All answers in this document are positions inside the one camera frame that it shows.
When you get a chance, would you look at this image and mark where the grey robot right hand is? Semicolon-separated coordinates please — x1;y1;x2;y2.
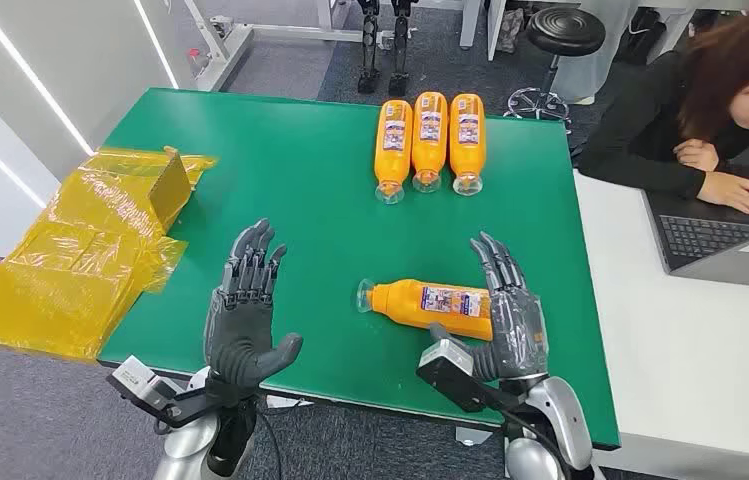
429;231;551;384

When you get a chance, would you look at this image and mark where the black robot leg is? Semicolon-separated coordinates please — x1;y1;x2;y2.
355;0;383;96
387;0;414;99

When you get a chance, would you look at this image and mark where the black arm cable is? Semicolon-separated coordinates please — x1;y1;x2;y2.
498;409;573;480
254;409;284;480

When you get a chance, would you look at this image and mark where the person's left hand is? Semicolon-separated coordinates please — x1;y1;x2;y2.
673;137;722;174

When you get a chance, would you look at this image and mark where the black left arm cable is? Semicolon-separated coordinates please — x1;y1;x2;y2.
254;409;284;480

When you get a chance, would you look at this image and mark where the person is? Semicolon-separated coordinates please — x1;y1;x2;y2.
575;0;749;217

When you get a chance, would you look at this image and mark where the black bag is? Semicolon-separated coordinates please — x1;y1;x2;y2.
614;5;668;66

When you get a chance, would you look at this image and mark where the green table mat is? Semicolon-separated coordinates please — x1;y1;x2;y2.
96;87;622;452

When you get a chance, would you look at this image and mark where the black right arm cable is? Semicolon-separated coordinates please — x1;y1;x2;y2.
498;409;573;480

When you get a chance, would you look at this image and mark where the person's right hand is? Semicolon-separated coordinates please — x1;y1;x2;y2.
697;170;749;217

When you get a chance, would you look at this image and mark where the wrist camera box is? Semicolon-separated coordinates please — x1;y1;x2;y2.
415;339;529;416
107;355;216;429

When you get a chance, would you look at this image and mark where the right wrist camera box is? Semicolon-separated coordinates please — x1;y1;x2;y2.
415;339;529;416

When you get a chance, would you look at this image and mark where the white metal frame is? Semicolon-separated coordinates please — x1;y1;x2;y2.
180;0;375;93

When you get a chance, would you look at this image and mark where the white desk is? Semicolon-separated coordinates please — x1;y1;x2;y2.
572;168;749;480

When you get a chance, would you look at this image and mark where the grey laptop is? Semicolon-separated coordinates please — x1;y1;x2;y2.
641;164;749;293

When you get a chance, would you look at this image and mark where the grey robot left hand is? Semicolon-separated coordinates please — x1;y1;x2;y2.
204;218;304;403

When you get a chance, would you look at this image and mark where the black round stool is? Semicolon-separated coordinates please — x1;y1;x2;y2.
504;5;608;127

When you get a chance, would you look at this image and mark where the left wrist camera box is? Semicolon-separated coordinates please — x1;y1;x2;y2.
107;355;216;429

